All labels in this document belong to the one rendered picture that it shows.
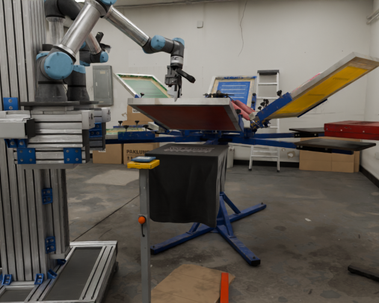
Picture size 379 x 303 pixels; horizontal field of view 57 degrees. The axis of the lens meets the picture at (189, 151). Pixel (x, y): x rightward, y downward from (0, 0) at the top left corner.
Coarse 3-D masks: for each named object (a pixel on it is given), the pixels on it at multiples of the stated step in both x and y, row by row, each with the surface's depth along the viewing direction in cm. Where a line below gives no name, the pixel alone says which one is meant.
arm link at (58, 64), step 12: (84, 0) 165; (96, 0) 162; (108, 0) 163; (84, 12) 162; (96, 12) 164; (72, 24) 161; (84, 24) 161; (72, 36) 159; (84, 36) 163; (60, 48) 156; (72, 48) 159; (48, 60) 153; (60, 60) 155; (72, 60) 160; (48, 72) 155; (60, 72) 156
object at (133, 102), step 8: (128, 104) 198; (136, 104) 196; (144, 104) 195; (152, 104) 194; (160, 104) 193; (168, 104) 192; (176, 104) 191; (184, 104) 190; (192, 104) 188; (200, 104) 187; (208, 104) 186; (216, 104) 185; (224, 104) 184; (144, 112) 217; (232, 112) 201; (232, 120) 223; (168, 128) 268
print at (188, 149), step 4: (168, 148) 225; (172, 148) 225; (176, 148) 225; (180, 148) 225; (184, 148) 225; (188, 148) 225; (192, 148) 225; (196, 148) 225; (200, 148) 225; (204, 148) 225; (208, 148) 225; (212, 148) 225; (204, 152) 210; (208, 152) 210
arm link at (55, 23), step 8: (48, 0) 214; (56, 0) 211; (48, 8) 214; (56, 8) 213; (48, 16) 215; (56, 16) 215; (64, 16) 220; (56, 24) 217; (56, 32) 217; (56, 40) 218
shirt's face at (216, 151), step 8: (168, 144) 245; (176, 144) 245; (184, 144) 245; (192, 144) 245; (200, 144) 245; (208, 144) 245; (152, 152) 210; (160, 152) 210; (168, 152) 210; (176, 152) 210; (184, 152) 210; (192, 152) 210; (200, 152) 210; (216, 152) 210
